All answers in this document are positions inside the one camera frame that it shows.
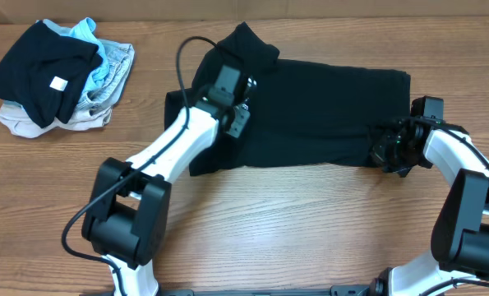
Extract black polo shirt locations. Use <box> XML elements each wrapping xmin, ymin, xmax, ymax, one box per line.
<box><xmin>164</xmin><ymin>23</ymin><xmax>411</xmax><ymax>176</ymax></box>

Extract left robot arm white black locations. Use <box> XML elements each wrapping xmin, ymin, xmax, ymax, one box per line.
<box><xmin>82</xmin><ymin>74</ymin><xmax>257</xmax><ymax>295</ymax></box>

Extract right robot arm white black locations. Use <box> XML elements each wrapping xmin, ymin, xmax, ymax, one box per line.
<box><xmin>364</xmin><ymin>118</ymin><xmax>489</xmax><ymax>295</ymax></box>

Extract light denim jeans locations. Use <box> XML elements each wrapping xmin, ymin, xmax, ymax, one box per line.
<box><xmin>76</xmin><ymin>39</ymin><xmax>135</xmax><ymax>114</ymax></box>

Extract light blue garment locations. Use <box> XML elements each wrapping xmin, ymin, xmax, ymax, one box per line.
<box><xmin>42</xmin><ymin>17</ymin><xmax>109</xmax><ymax>93</ymax></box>

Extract folded black garment on pile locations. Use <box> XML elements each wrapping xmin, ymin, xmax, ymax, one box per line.
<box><xmin>0</xmin><ymin>21</ymin><xmax>92</xmax><ymax>127</ymax></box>

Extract beige folded garment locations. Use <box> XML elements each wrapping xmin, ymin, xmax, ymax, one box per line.
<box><xmin>0</xmin><ymin>104</ymin><xmax>113</xmax><ymax>138</ymax></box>

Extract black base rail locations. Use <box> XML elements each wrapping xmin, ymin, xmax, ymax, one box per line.
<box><xmin>79</xmin><ymin>284</ymin><xmax>446</xmax><ymax>296</ymax></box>

